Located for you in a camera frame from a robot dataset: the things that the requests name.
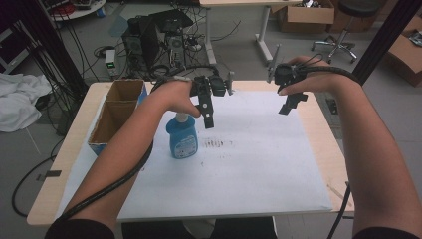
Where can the white cloth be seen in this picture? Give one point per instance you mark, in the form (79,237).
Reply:
(20,99)

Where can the white desk frame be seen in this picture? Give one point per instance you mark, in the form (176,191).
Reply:
(232,20)

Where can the person's right hand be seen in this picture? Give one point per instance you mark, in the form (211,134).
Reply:
(318,81)

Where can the round white table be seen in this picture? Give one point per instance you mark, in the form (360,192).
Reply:
(79,10)

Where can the open brown cardboard box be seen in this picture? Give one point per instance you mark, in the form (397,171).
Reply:
(307,18)

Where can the large brown cardboard box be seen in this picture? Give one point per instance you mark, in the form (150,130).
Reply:
(406,56)

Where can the white power supply unit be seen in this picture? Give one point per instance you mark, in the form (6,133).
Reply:
(110,63)

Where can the black office stool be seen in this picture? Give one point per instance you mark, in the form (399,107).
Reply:
(345,40)

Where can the grey tape strip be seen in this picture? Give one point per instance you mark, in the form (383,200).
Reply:
(49,174)

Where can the person's left hand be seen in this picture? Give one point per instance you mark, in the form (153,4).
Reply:
(175,96)

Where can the black metal stand post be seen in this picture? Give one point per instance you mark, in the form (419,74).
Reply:
(63,59)
(381,40)

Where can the person's black left sleeve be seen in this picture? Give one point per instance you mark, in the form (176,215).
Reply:
(79,229)

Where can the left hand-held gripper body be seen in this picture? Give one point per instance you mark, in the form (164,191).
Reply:
(212,84)

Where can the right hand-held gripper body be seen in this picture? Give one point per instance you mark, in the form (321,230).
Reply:
(286,74)

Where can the white paper sheet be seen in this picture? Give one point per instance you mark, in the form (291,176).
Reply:
(239,166)

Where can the blue cardboard box with divider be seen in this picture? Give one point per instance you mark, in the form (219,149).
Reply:
(114,116)

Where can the blue detergent bottle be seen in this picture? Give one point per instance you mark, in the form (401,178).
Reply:
(182,139)

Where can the person's black sleeve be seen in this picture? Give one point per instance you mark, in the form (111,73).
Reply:
(388,234)
(79,229)

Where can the person's black right sleeve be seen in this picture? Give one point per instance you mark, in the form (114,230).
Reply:
(388,234)

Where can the grey computer tower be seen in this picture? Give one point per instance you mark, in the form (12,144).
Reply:
(175,48)

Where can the black computer tower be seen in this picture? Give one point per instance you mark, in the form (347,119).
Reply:
(141,43)

